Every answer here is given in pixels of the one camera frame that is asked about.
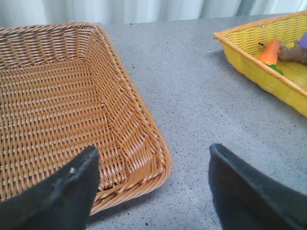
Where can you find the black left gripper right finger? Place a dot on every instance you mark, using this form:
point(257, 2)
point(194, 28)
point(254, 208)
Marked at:
point(246, 199)

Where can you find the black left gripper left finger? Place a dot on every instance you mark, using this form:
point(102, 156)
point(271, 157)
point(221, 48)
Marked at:
point(63, 201)

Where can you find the brown wicker basket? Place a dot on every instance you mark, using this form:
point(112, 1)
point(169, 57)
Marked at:
point(62, 88)

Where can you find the orange toy carrot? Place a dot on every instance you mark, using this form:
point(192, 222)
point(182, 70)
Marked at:
point(269, 56)

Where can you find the yellow woven basket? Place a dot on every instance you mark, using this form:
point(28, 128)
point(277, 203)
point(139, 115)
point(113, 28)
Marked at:
point(241, 47)

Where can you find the purple block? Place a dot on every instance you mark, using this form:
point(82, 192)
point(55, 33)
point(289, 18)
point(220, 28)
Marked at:
point(303, 41)

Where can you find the white curtain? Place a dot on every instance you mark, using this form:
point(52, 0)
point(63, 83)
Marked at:
point(28, 12)

